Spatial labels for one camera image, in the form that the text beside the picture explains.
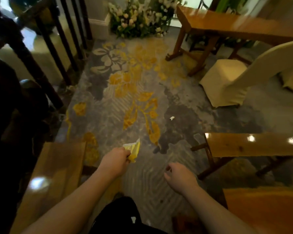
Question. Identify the white flower arrangement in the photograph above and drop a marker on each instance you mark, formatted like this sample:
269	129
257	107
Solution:
142	15

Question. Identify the person's right forearm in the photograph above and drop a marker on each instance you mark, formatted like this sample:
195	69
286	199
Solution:
214	212

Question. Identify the dark wooden stair railing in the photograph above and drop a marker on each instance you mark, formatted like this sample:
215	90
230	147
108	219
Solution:
39	43

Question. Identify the person's right hand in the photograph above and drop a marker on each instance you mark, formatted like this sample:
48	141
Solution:
179	177

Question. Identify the person's black trousers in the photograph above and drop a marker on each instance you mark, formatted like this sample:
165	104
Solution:
122	218

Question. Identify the long glossy wooden table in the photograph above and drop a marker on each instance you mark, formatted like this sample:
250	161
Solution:
232	25

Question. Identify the person's left hand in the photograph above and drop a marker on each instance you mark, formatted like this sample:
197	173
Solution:
114	162

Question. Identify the yellow paper wrapper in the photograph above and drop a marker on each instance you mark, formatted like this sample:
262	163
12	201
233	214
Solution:
133	149

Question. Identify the person's left fingers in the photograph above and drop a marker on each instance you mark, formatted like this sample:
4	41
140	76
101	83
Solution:
125	157

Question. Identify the grey and yellow floral carpet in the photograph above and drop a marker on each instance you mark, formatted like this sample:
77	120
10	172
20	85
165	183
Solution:
146	112

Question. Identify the glossy wooden side table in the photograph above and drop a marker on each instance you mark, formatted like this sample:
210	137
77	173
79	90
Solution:
51	182

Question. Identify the person's right fingers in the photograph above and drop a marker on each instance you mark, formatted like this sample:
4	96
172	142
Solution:
169	171

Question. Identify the orange wooden table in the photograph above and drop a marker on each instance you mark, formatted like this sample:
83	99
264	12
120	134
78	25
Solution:
266	209

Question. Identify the person's left forearm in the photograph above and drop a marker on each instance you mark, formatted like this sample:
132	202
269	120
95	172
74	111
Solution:
70	204

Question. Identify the glossy wooden table with cross legs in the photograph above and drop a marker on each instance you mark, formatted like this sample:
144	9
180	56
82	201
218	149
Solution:
249	146

